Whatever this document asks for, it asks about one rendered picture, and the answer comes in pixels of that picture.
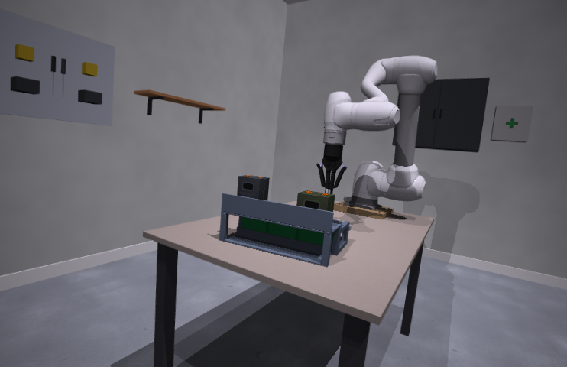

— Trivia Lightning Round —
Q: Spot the black tool case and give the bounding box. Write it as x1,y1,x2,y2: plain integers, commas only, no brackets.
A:
237,175,270,200

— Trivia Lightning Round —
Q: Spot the dark grey metal shelf rack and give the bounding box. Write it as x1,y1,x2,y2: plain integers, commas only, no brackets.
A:
219,193,352,267

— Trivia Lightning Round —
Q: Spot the olive green case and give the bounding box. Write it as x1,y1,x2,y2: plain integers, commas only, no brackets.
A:
296,190,335,212

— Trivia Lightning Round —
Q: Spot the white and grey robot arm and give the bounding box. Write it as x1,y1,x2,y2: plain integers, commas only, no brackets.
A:
323,56,437,210

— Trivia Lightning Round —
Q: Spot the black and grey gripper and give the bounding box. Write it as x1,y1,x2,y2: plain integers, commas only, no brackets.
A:
316,145,347,194

